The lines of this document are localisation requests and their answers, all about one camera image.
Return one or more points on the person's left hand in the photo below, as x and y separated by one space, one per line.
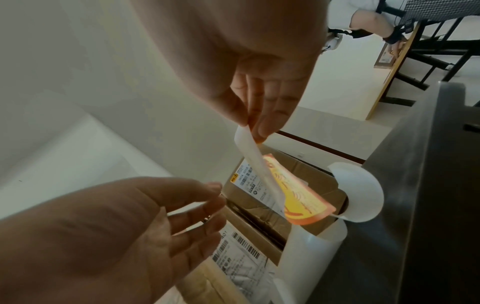
75 252

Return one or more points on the person's right hand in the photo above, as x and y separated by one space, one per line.
232 38

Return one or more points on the small cardboard box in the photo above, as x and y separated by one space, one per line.
386 59

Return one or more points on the cardboard parcel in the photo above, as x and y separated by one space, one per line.
311 178
240 267

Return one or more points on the single red yellow sticker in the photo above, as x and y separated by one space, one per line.
303 199

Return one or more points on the another person's forearm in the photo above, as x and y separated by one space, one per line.
371 22

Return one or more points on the wood-top desk black legs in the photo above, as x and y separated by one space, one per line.
397 71

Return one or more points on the black mesh chair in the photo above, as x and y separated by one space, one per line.
442 7

